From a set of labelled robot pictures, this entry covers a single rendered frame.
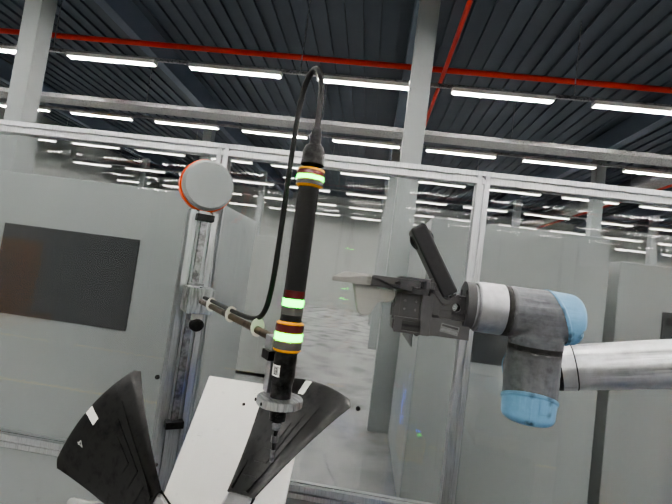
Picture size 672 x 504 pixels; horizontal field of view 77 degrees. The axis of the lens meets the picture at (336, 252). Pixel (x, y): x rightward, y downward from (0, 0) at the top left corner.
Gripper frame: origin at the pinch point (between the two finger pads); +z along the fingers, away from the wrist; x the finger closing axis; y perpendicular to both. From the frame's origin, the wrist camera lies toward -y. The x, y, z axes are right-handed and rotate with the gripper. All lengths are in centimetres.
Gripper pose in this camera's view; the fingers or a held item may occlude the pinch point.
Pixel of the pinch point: (341, 274)
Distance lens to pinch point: 65.6
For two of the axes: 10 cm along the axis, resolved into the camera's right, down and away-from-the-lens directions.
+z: -9.9, -1.3, 0.8
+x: 0.8, 0.7, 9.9
